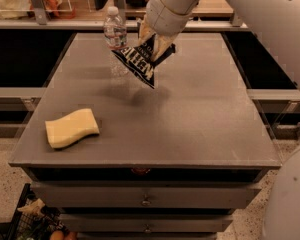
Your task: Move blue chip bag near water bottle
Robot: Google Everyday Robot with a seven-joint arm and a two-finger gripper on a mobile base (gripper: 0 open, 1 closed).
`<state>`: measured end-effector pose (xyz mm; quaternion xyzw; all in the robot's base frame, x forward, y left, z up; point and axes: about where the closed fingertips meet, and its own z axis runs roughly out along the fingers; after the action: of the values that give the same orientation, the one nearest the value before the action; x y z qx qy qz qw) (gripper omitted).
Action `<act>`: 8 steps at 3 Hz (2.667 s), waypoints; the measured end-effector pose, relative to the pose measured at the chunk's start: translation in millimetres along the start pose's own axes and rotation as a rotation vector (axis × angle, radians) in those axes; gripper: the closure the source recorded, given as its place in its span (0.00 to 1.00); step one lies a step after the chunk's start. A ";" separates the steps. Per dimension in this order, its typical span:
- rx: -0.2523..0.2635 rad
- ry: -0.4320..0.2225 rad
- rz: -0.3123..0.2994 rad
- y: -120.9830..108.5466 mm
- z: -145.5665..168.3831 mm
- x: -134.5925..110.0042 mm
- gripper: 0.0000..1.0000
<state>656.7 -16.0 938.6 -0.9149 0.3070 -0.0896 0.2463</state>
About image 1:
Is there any grey drawer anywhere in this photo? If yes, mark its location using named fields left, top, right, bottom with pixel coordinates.
left=31, top=182, right=260, bottom=209
left=61, top=214, right=232, bottom=233

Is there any lower grey drawer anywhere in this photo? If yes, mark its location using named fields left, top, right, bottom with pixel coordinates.
left=61, top=214, right=232, bottom=233

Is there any black wire basket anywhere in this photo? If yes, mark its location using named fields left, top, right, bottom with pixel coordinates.
left=5, top=183, right=78, bottom=240

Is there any upper grey drawer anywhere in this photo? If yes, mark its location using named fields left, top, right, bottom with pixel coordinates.
left=31, top=182, right=260, bottom=209

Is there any grey drawer cabinet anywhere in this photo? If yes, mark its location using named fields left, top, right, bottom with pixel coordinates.
left=10, top=33, right=281, bottom=240

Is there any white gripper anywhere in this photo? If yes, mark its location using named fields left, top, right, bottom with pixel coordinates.
left=138, top=0, right=192, bottom=61

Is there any wooden shelf rack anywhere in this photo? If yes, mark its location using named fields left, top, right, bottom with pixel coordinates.
left=0, top=0, right=248, bottom=32

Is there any yellow sponge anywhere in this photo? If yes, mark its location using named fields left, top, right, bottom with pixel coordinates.
left=45, top=108, right=99, bottom=149

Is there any clear plastic water bottle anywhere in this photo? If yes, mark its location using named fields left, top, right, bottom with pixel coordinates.
left=103, top=6, right=130, bottom=78

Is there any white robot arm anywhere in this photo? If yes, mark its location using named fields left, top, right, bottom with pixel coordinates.
left=139, top=0, right=300, bottom=240

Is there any blue chip bag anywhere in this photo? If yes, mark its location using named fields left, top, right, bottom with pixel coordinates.
left=112, top=36, right=176, bottom=88

